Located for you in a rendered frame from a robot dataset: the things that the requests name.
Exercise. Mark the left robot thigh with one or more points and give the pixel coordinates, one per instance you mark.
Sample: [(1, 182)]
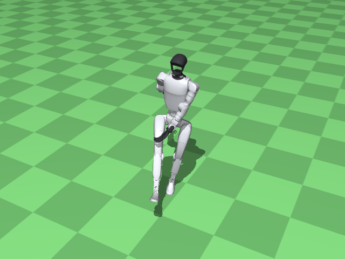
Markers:
[(183, 138)]

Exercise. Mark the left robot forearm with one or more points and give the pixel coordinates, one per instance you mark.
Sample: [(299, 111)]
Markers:
[(178, 116)]

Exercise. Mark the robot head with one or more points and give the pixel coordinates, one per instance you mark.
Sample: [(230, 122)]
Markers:
[(179, 60)]

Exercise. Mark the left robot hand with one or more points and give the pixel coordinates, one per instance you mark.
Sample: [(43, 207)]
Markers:
[(164, 135)]

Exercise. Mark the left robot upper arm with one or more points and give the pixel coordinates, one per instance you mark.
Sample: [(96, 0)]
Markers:
[(193, 89)]

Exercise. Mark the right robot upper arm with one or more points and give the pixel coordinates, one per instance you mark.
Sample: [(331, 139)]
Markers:
[(160, 79)]

